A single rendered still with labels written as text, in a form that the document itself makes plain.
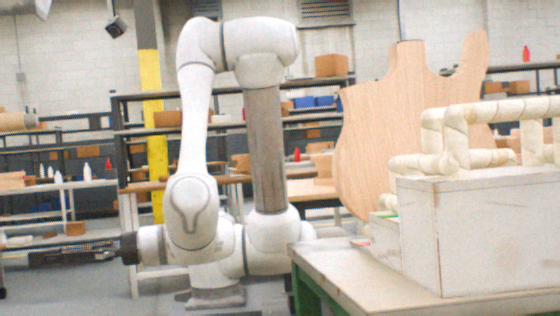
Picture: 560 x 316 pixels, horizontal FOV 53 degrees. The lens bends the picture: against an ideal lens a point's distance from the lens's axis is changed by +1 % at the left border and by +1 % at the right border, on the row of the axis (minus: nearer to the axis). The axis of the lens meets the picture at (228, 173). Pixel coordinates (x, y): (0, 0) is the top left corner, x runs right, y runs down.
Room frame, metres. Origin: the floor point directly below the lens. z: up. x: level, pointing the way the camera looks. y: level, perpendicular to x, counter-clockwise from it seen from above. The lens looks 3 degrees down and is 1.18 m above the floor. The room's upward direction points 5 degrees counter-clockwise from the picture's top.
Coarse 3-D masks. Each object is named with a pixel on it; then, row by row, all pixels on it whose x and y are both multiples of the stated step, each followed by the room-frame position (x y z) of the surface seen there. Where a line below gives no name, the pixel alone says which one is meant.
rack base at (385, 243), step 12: (372, 216) 1.08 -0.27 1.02; (372, 228) 1.09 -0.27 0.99; (384, 228) 1.02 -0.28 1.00; (396, 228) 0.96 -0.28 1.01; (372, 240) 1.09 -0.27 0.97; (384, 240) 1.03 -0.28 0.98; (396, 240) 0.96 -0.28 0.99; (372, 252) 1.10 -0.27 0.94; (384, 252) 1.03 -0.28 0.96; (396, 252) 0.97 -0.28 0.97; (396, 264) 0.97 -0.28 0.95
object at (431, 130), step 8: (424, 120) 0.91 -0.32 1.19; (432, 120) 0.90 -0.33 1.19; (424, 128) 0.91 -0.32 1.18; (432, 128) 0.90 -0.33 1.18; (440, 128) 0.90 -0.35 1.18; (424, 136) 0.91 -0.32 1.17; (432, 136) 0.90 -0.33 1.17; (440, 136) 0.90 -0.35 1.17; (424, 144) 0.91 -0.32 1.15; (432, 144) 0.90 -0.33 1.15; (440, 144) 0.90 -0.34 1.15; (424, 152) 0.91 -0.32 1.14; (432, 152) 0.90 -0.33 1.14; (440, 152) 0.90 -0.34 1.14; (424, 176) 0.92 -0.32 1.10
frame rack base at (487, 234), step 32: (416, 192) 0.87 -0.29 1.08; (448, 192) 0.80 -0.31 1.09; (480, 192) 0.81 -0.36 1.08; (512, 192) 0.81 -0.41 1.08; (544, 192) 0.82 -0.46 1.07; (416, 224) 0.87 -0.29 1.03; (448, 224) 0.80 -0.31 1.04; (480, 224) 0.81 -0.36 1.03; (512, 224) 0.81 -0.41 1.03; (544, 224) 0.82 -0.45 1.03; (416, 256) 0.88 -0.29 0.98; (448, 256) 0.80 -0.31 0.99; (480, 256) 0.81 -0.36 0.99; (512, 256) 0.81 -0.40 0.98; (544, 256) 0.81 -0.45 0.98; (448, 288) 0.80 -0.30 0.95; (480, 288) 0.81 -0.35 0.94; (512, 288) 0.81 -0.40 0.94; (544, 288) 0.81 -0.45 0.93
